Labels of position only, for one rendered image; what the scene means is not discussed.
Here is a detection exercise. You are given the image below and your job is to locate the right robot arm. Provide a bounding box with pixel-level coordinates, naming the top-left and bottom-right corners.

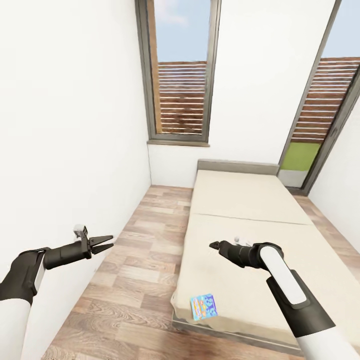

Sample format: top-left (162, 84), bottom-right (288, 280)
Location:
top-left (209, 234), bottom-right (360, 360)

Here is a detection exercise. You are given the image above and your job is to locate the board game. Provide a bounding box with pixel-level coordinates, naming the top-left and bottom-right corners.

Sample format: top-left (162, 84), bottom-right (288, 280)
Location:
top-left (190, 293), bottom-right (218, 321)

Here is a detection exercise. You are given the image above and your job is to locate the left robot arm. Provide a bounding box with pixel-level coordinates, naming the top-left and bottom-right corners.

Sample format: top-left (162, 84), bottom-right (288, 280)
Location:
top-left (0, 223), bottom-right (114, 360)

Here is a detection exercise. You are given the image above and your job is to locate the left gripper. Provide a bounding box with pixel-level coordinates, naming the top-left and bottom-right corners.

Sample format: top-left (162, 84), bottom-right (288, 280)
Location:
top-left (60, 235), bottom-right (114, 265)

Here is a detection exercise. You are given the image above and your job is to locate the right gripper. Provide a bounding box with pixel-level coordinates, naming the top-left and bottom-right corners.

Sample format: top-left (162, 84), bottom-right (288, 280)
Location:
top-left (209, 240), bottom-right (246, 269)

